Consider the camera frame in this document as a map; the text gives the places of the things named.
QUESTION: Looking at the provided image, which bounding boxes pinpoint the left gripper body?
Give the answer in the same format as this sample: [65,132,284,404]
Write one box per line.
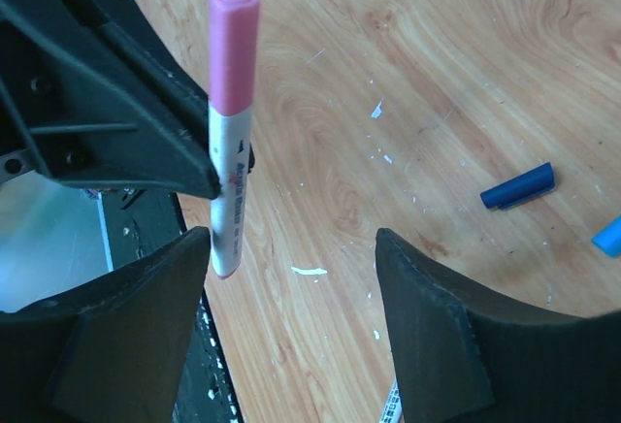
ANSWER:
[1,68,53,181]

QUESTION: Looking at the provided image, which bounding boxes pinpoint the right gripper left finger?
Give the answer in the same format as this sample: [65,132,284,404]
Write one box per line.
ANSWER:
[1,227,211,422]

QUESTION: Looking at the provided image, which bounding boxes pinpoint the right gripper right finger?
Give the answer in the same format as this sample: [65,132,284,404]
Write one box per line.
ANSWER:
[376,228,620,422]

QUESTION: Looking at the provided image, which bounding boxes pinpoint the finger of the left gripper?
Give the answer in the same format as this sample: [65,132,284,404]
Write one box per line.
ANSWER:
[1,0,220,199]
[28,0,256,175]

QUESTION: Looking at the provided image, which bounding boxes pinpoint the dark blue cap marker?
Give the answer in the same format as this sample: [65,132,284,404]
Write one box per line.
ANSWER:
[378,379,403,423]

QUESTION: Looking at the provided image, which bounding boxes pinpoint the red pink cap marker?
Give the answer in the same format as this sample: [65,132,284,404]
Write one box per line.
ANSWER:
[208,0,260,278]

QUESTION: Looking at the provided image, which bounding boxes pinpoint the light blue pen cap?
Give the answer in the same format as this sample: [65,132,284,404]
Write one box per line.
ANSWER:
[592,216,621,258]

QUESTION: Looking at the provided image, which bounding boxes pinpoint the dark blue pen cap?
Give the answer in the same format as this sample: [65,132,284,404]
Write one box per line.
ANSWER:
[480,163,556,210]

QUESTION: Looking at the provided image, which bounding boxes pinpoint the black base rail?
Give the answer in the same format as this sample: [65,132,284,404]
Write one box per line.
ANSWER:
[98,190,244,422]

